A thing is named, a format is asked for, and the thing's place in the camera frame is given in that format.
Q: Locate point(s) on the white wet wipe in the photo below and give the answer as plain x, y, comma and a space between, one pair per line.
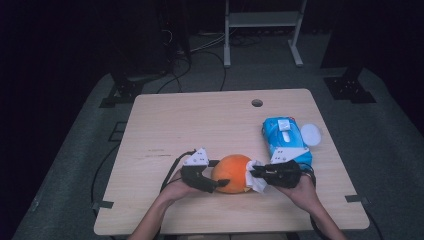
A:
255, 181

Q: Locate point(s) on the blue wet wipes pack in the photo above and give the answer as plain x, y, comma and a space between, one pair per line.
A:
283, 133

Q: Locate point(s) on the black tape strip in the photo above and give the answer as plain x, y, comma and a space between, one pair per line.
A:
356, 199
103, 204

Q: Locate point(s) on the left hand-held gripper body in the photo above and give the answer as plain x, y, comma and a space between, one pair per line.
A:
196, 178

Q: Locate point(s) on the black stand base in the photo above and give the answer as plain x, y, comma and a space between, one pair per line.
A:
128, 90
346, 90

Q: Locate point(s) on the white metal stand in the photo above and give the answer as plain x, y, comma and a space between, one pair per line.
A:
261, 19

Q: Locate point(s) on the orange round fruit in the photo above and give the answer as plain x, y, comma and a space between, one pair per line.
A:
230, 173

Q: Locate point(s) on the person's right hand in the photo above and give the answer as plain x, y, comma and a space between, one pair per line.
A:
303, 195

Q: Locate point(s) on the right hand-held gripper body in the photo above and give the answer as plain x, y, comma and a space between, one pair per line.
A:
283, 176

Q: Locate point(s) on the black floor tape marking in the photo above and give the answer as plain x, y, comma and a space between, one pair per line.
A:
117, 131

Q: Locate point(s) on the person's left hand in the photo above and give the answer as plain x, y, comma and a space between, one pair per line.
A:
178, 190

